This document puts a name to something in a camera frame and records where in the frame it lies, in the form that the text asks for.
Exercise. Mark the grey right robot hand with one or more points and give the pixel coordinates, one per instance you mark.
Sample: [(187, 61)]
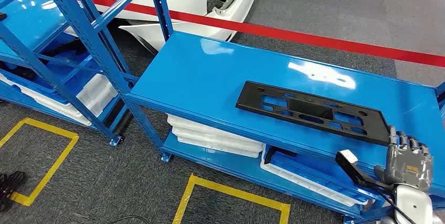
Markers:
[(408, 166)]

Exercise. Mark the black plastic panel part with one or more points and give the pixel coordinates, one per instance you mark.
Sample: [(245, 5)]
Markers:
[(250, 102)]

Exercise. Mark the black part in bin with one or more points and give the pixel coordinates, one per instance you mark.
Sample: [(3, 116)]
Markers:
[(274, 153)]

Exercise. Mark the blue metal shelf rack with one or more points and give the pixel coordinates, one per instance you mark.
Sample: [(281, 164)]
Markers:
[(80, 17), (208, 76)]

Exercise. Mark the yellow floor tape square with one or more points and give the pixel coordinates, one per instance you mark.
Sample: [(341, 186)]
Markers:
[(236, 193), (52, 129)]

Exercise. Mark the red barrier belt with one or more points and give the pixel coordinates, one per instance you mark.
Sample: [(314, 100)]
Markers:
[(278, 33)]

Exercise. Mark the person's black shoe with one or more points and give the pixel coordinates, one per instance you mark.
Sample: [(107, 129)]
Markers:
[(12, 182), (4, 203)]

